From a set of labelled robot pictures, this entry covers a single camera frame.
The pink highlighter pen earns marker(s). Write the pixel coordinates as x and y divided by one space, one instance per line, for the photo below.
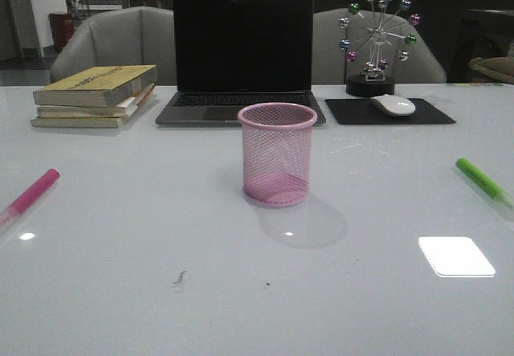
29 196

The green highlighter pen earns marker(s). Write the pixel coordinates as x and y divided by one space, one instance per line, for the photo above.
484 182

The pink mesh pen holder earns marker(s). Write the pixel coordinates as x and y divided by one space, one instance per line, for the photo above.
276 152

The black mouse pad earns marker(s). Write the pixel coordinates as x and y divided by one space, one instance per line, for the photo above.
363 112

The grey open laptop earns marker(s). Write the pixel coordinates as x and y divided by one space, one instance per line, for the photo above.
235 53

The middle white book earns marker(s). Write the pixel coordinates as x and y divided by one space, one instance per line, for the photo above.
126 108

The white computer mouse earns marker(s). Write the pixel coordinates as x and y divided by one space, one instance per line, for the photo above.
392 105

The ferris wheel desk toy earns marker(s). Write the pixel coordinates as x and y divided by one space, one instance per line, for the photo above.
372 79

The top yellow book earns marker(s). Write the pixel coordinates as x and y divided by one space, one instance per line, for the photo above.
105 86

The yellow book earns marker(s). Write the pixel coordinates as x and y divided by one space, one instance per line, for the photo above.
81 122
105 86

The right grey armchair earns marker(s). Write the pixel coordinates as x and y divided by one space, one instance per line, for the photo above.
408 64

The grey armchair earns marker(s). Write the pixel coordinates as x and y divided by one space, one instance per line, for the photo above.
130 36
408 64

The left grey armchair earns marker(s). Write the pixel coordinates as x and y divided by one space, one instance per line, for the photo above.
130 36

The bottom yellow book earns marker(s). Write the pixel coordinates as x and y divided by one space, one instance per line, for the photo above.
81 122

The red trash bin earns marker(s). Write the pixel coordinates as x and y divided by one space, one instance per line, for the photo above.
62 28

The beige cushion at right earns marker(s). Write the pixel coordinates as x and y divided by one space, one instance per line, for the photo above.
492 70

